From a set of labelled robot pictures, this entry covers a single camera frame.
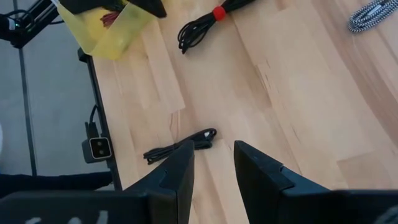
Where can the black frame strut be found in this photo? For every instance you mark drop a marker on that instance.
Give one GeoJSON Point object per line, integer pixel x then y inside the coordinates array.
{"type": "Point", "coordinates": [28, 26]}

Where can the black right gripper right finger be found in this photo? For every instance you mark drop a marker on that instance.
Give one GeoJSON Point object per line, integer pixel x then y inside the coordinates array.
{"type": "Point", "coordinates": [273, 199]}

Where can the grey table-level camera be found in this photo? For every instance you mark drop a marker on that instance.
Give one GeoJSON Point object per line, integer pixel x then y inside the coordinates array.
{"type": "Point", "coordinates": [99, 147]}

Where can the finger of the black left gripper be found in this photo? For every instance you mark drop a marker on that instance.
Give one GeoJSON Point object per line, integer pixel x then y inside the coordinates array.
{"type": "Point", "coordinates": [87, 5]}
{"type": "Point", "coordinates": [152, 7]}

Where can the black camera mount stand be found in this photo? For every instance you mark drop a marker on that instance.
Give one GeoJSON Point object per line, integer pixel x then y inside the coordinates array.
{"type": "Point", "coordinates": [92, 129]}

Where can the yellow translucent bag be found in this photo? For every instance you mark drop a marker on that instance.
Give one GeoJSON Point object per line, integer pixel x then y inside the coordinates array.
{"type": "Point", "coordinates": [109, 43]}

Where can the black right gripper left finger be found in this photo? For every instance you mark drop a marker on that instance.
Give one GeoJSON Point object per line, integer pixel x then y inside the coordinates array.
{"type": "Point", "coordinates": [161, 199]}

